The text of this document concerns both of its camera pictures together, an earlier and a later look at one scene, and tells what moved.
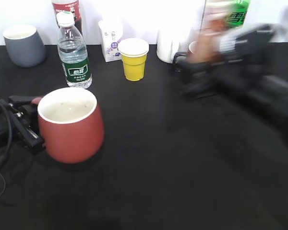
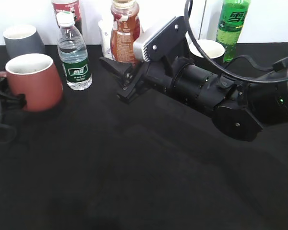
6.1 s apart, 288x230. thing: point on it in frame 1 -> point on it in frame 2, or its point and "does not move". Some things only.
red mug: (71, 124) -> (34, 75)
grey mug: (25, 46) does not move
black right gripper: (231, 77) -> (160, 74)
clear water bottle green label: (72, 50) does not move
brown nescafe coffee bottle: (206, 48) -> (125, 29)
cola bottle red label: (68, 5) does not move
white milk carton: (111, 31) does not move
